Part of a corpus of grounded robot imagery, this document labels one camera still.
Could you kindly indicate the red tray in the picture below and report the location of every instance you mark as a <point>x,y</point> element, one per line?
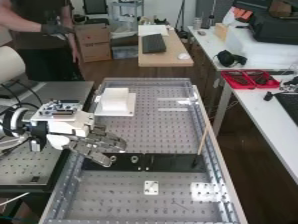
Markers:
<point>263,78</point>
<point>237,80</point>

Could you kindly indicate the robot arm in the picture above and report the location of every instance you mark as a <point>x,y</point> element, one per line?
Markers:
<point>8,65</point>

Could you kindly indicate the long white desk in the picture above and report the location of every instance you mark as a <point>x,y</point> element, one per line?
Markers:
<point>206,43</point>

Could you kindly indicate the clear plastic bin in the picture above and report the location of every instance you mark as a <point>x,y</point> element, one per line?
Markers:
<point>123,52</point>

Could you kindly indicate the person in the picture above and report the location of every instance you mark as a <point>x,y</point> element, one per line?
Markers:
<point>44,60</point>

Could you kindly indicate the clear box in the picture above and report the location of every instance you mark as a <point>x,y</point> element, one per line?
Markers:
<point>213,156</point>

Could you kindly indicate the dark grey keyboard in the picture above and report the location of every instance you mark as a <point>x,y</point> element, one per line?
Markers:
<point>153,43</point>

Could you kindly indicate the black headphones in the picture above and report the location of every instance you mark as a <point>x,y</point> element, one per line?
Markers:
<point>227,57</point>

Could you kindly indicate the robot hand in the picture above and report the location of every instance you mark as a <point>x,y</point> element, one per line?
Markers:
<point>66,121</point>

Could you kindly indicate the black case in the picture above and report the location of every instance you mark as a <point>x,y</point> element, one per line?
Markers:
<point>274,30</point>

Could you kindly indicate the small white square plate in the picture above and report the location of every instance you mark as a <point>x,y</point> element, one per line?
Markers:
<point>150,187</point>

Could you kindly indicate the metal shelf rack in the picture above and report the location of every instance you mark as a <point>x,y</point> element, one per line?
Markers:
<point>127,13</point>

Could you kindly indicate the black keyboard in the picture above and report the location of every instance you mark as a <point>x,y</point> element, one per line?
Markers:
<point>290,106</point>

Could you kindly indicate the black plate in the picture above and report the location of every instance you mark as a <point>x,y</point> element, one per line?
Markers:
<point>173,164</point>

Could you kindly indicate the wooden desk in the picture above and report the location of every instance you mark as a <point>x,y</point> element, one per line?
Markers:
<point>166,58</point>

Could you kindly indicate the white mouse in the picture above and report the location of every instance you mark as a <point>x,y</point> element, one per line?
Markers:
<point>183,56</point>

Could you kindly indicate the small white box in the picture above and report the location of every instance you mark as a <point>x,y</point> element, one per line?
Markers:
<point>114,100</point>

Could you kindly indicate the thin stick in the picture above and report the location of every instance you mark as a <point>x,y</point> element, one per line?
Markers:
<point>202,136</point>

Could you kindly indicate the cardboard box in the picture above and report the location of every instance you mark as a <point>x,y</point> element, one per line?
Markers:
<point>93,43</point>

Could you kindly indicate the silver metal nut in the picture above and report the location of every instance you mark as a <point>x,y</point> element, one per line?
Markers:
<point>113,158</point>
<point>133,160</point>

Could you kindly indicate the small black object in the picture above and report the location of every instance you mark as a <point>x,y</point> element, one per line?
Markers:
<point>267,96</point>

